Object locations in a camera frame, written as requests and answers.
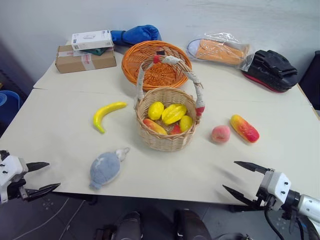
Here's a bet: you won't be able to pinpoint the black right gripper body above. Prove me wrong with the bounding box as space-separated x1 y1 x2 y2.
254 188 276 211

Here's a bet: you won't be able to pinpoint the red yellow toy mango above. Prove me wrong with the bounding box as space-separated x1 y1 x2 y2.
142 118 169 136
229 114 261 144

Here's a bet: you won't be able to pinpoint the orange shoes in plastic bag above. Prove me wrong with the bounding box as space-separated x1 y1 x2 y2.
185 32 256 71

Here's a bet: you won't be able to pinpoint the blue round container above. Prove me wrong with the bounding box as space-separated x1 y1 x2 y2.
0 90 21 126

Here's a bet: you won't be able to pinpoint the brown cardboard box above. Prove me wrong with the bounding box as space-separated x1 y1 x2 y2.
55 44 118 75

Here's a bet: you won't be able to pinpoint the blue boxing glove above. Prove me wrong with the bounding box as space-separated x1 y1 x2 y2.
110 24 163 48

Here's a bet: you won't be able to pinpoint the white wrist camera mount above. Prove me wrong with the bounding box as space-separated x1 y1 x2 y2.
259 169 292 212
0 155 29 204

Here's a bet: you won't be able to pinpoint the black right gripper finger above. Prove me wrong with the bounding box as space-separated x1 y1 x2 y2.
222 184 261 208
233 160 271 176

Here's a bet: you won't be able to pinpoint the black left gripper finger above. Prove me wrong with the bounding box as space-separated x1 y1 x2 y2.
26 161 51 173
24 182 62 201

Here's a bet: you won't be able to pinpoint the dark rounded shape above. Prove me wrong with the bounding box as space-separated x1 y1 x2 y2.
173 208 214 240
113 210 145 240

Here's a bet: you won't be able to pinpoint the orange wicker tray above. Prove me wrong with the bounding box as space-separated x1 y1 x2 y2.
121 40 193 92

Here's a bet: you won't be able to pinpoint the dark green packet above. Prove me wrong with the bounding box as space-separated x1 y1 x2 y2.
79 46 111 57

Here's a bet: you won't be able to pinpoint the yellow toy starfruit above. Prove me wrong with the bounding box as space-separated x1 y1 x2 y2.
161 103 188 126

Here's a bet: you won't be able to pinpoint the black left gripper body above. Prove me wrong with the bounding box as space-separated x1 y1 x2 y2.
7 177 29 201

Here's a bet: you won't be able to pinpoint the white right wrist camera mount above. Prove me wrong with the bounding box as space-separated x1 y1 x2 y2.
259 169 292 212

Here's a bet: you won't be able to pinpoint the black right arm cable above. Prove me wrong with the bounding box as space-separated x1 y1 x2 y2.
263 208 308 240

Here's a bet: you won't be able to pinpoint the yellow toy lemon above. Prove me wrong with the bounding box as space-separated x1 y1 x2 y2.
147 101 165 121
178 114 194 133

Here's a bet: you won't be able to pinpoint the yellow toy banana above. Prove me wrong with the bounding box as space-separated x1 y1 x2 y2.
92 101 128 135

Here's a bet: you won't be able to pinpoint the white printed carton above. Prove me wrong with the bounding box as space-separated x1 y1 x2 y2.
71 29 114 52

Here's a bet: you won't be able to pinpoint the tan wicker basket with handle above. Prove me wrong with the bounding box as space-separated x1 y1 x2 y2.
134 55 207 152

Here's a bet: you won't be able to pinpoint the grey plush toy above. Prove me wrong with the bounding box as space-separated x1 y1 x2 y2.
88 146 131 192

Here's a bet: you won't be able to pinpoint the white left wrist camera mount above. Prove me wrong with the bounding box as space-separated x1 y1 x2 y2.
0 155 29 204

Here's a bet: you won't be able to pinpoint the small red object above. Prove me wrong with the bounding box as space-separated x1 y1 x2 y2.
169 123 182 136

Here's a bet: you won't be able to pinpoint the pink toy peach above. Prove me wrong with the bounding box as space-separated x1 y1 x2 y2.
211 124 232 144

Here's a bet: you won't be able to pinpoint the black red padded mitt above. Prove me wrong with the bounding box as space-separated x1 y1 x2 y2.
240 49 299 94

